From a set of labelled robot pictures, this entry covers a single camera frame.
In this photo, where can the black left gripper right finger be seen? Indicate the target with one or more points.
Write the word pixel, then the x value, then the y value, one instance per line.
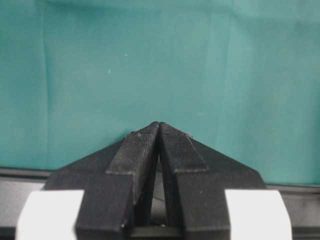
pixel 195 178

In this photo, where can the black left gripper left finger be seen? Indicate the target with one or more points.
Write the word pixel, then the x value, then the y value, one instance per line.
pixel 118 183

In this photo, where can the green table cloth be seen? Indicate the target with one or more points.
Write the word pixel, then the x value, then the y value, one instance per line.
pixel 240 76

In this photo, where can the black table edge rail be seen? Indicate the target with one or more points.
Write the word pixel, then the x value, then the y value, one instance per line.
pixel 302 203

